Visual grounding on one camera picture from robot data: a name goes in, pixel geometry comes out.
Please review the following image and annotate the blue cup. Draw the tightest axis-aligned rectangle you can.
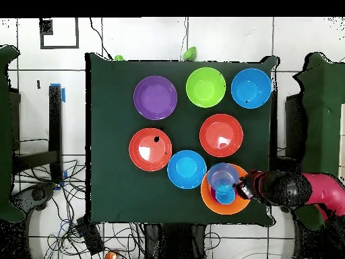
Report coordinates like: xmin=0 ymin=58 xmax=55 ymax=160
xmin=214 ymin=184 xmax=236 ymax=205

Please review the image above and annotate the low blue ridged bowl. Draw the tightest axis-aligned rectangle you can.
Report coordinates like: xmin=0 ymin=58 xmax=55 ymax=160
xmin=206 ymin=162 xmax=241 ymax=191

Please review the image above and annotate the large orange bowl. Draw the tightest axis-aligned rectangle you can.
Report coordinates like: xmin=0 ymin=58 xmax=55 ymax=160
xmin=200 ymin=163 xmax=252 ymax=216

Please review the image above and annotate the dark office chair base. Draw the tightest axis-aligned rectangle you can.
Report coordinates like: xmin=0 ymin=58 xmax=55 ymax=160
xmin=278 ymin=204 xmax=296 ymax=214
xmin=10 ymin=181 xmax=57 ymax=214

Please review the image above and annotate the red-orange bowl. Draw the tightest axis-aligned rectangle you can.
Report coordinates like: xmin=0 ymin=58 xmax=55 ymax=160
xmin=199 ymin=113 xmax=244 ymax=158
xmin=128 ymin=127 xmax=173 ymax=173

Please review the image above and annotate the medium blue bowl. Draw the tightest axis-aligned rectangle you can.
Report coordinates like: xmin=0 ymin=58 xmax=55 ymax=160
xmin=166 ymin=150 xmax=208 ymax=190

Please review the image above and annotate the neighbouring green cloth table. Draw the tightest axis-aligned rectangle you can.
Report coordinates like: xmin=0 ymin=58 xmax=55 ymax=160
xmin=0 ymin=45 xmax=26 ymax=223
xmin=292 ymin=52 xmax=345 ymax=231

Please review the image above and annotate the large blue bowl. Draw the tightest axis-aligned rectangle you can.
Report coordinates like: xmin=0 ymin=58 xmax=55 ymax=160
xmin=230 ymin=67 xmax=272 ymax=109

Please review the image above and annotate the dark green table cloth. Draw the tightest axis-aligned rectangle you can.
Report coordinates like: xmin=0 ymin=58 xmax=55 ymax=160
xmin=84 ymin=52 xmax=278 ymax=226

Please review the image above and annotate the purple bowl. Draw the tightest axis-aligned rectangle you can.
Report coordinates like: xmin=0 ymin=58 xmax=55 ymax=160
xmin=133 ymin=75 xmax=178 ymax=121

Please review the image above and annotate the small green bowl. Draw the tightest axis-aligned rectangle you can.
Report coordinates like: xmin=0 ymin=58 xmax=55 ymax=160
xmin=182 ymin=46 xmax=197 ymax=61

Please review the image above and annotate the black power strip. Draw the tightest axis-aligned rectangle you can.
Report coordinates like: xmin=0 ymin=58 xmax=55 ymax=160
xmin=76 ymin=217 xmax=105 ymax=256

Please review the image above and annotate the black floor cable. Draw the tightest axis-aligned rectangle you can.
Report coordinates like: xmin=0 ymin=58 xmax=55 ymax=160
xmin=89 ymin=17 xmax=113 ymax=61

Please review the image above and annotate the black table frame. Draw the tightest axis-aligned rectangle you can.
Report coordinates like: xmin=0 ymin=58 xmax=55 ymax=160
xmin=10 ymin=84 xmax=64 ymax=184

